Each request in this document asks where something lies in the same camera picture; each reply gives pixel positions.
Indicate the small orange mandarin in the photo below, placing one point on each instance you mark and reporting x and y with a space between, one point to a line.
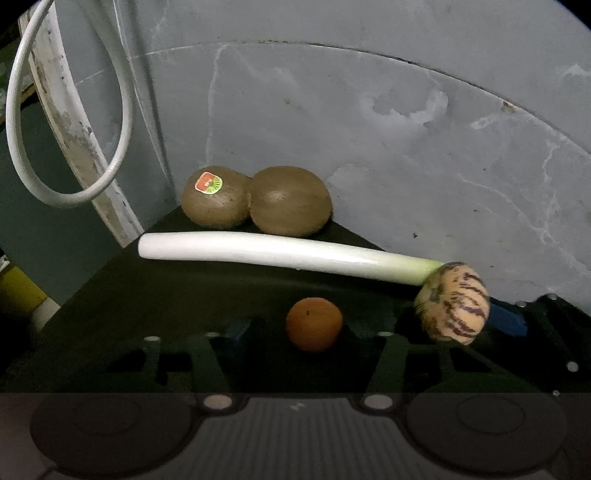
313 323

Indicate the plain brown kiwi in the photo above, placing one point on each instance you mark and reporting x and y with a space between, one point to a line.
289 201

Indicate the kiwi with sticker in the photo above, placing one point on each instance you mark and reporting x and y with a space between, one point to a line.
216 197

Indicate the white leek stalk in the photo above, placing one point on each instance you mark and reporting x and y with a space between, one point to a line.
286 252

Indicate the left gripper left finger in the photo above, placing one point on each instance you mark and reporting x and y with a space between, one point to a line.
187 367

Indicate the striped pepino melon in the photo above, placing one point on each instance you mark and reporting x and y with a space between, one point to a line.
453 304

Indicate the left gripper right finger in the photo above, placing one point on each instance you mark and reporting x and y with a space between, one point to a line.
405 369

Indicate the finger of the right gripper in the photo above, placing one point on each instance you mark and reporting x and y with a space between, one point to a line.
546 342

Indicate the yellow container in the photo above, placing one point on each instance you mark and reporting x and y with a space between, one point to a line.
19 291

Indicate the white door frame post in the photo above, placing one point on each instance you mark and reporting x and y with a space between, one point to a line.
41 50

